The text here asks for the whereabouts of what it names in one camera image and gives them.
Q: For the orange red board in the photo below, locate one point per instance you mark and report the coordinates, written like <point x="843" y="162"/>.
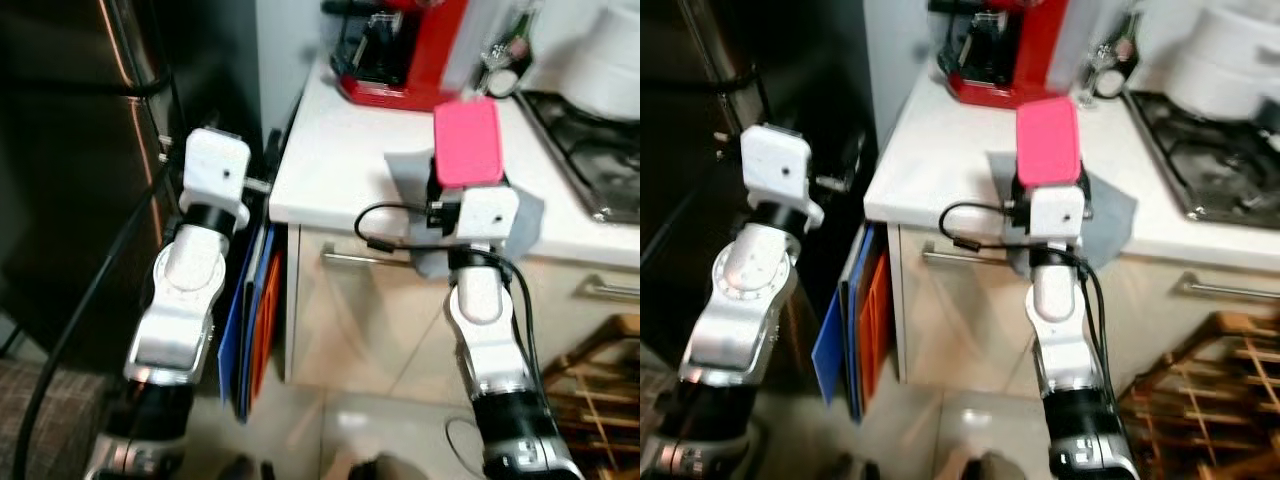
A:
<point x="878" y="310"/>
<point x="268" y="320"/>

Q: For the dark glass bottle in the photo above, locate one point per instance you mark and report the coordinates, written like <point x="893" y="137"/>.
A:
<point x="1128" y="50"/>
<point x="520" y="50"/>

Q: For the black fridge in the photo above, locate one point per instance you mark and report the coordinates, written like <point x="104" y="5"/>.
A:
<point x="690" y="200"/>
<point x="60" y="200"/>

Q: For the red coffee machine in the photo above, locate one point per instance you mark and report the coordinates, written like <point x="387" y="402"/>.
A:
<point x="1040" y="50"/>
<point x="430" y="50"/>

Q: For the steel gas hob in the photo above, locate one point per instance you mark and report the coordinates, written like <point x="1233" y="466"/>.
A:
<point x="600" y="165"/>
<point x="1220" y="165"/>

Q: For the blue board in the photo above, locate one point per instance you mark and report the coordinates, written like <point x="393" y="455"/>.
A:
<point x="235" y="340"/>
<point x="835" y="340"/>

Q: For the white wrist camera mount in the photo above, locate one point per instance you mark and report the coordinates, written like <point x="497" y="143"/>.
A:
<point x="1060" y="215"/>
<point x="488" y="215"/>
<point x="215" y="170"/>
<point x="775" y="170"/>

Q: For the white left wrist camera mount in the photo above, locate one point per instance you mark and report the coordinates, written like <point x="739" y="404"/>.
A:
<point x="775" y="170"/>
<point x="215" y="170"/>

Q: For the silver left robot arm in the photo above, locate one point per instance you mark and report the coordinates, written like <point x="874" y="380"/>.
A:
<point x="180" y="300"/>
<point x="745" y="300"/>

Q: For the brown woven floor mat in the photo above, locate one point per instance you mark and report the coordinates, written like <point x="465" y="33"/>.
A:
<point x="40" y="430"/>

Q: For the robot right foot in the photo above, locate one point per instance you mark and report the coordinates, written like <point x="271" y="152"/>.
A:
<point x="990" y="468"/>
<point x="372" y="470"/>

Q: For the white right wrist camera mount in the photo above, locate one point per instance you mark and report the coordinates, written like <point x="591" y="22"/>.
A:
<point x="488" y="215"/>
<point x="1060" y="215"/>

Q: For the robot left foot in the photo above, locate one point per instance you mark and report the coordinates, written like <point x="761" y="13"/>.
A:
<point x="245" y="470"/>
<point x="858" y="470"/>

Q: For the grey cloth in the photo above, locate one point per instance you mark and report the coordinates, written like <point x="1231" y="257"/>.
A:
<point x="410" y="175"/>
<point x="1110" y="215"/>

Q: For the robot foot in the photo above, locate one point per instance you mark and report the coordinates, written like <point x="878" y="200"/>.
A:
<point x="858" y="470"/>
<point x="245" y="470"/>
<point x="990" y="468"/>
<point x="372" y="470"/>

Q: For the wooden lattice rack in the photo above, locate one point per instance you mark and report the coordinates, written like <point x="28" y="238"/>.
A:
<point x="600" y="400"/>
<point x="1200" y="400"/>

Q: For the beige kitchen base cabinet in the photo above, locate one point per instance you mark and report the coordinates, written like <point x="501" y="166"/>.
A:
<point x="970" y="320"/>
<point x="380" y="320"/>

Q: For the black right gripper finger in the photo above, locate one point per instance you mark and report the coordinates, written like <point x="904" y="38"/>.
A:
<point x="505" y="184"/>
<point x="431" y="185"/>
<point x="1014" y="185"/>
<point x="1085" y="180"/>

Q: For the clear container pink lid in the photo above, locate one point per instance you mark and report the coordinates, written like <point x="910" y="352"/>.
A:
<point x="468" y="140"/>
<point x="1048" y="140"/>

